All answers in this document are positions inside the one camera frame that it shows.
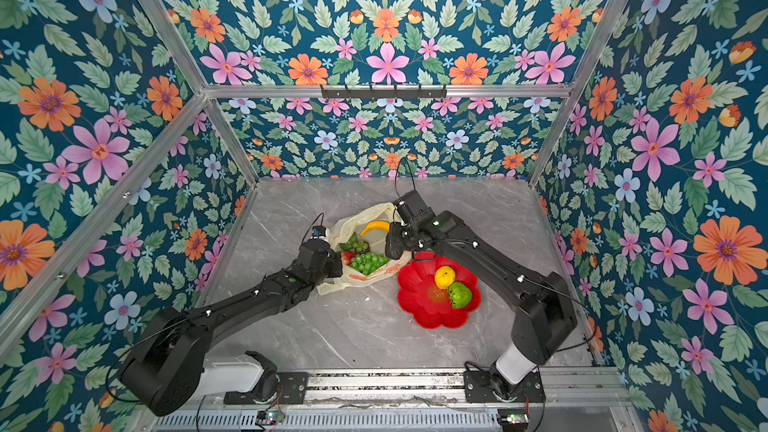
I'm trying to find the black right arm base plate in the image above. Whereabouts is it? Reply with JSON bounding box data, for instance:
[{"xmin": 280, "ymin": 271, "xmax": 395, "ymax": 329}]
[{"xmin": 463, "ymin": 364, "xmax": 546, "ymax": 404}]

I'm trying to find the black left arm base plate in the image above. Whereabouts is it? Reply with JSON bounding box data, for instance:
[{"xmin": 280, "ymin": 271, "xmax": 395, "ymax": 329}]
[{"xmin": 224, "ymin": 372, "xmax": 309, "ymax": 405}]

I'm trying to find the red fake strawberry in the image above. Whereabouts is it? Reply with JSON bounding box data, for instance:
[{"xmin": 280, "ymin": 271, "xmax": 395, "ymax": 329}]
[{"xmin": 341, "ymin": 251, "xmax": 356, "ymax": 265}]

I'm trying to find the black hook rail on wall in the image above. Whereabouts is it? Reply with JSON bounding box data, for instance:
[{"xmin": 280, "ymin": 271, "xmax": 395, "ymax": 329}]
[{"xmin": 320, "ymin": 85, "xmax": 448, "ymax": 100}]

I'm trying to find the green fake grape bunch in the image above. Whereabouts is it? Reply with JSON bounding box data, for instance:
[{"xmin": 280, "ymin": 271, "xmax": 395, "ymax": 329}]
[{"xmin": 350, "ymin": 252, "xmax": 390, "ymax": 276}]

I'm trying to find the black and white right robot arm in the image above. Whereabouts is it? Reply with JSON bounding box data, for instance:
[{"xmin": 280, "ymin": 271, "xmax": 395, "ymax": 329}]
[{"xmin": 385, "ymin": 190, "xmax": 578, "ymax": 401}]

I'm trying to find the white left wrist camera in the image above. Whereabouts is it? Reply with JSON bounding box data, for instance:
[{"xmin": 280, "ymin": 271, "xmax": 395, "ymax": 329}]
[{"xmin": 311, "ymin": 225, "xmax": 327, "ymax": 241}]

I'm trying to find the right small circuit board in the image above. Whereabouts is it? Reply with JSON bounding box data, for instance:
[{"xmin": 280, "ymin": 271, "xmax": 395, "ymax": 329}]
[{"xmin": 497, "ymin": 411, "xmax": 530, "ymax": 432}]

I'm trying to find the green fake lime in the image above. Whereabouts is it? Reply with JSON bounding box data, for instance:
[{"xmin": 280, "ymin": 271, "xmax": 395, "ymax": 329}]
[{"xmin": 340, "ymin": 233, "xmax": 370, "ymax": 254}]

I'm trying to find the aluminium front frame rail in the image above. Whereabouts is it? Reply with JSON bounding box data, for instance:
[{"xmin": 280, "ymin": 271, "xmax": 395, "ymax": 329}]
[{"xmin": 185, "ymin": 362, "xmax": 630, "ymax": 407}]

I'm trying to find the yellow fake lemon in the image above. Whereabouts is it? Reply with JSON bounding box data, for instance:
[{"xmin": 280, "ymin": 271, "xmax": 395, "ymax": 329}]
[{"xmin": 434, "ymin": 266, "xmax": 456, "ymax": 290}]

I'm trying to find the green fake bell pepper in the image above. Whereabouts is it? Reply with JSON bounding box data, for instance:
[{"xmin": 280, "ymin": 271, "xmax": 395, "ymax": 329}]
[{"xmin": 447, "ymin": 282, "xmax": 474, "ymax": 310}]

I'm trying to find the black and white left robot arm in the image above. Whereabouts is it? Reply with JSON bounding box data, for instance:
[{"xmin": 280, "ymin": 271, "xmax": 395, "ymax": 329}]
[{"xmin": 116, "ymin": 239, "xmax": 343, "ymax": 416}]

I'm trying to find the yellow fake banana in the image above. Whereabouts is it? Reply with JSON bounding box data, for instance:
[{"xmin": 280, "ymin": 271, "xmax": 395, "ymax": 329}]
[{"xmin": 360, "ymin": 220, "xmax": 391, "ymax": 237}]

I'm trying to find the red flower-shaped plate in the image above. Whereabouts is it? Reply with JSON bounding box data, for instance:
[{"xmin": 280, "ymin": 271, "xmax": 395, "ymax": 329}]
[{"xmin": 397, "ymin": 252, "xmax": 483, "ymax": 330}]

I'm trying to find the dark fake avocado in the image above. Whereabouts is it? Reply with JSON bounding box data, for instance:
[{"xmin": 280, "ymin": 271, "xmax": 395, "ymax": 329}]
[{"xmin": 385, "ymin": 222, "xmax": 405, "ymax": 260}]

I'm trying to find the small green circuit board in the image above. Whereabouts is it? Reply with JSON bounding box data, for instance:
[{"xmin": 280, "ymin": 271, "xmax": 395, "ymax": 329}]
[{"xmin": 256, "ymin": 410, "xmax": 286, "ymax": 428}]

